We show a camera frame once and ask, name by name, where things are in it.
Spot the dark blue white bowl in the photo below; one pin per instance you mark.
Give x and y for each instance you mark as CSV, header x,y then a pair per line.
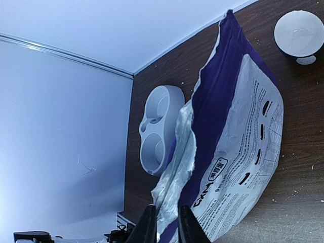
x,y
299,35

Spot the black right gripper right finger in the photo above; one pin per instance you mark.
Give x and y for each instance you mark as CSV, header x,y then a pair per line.
x,y
189,230

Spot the purple pet food bag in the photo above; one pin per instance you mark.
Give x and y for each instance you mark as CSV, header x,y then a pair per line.
x,y
227,142

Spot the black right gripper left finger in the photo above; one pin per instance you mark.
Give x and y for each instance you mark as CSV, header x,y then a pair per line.
x,y
145,230

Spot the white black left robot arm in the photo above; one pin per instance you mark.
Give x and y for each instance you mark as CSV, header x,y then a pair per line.
x,y
32,237

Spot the grey double pet feeder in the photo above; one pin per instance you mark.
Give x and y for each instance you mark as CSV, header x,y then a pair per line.
x,y
157,128

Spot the left aluminium corner post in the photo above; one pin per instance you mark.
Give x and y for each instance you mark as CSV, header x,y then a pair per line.
x,y
21,42

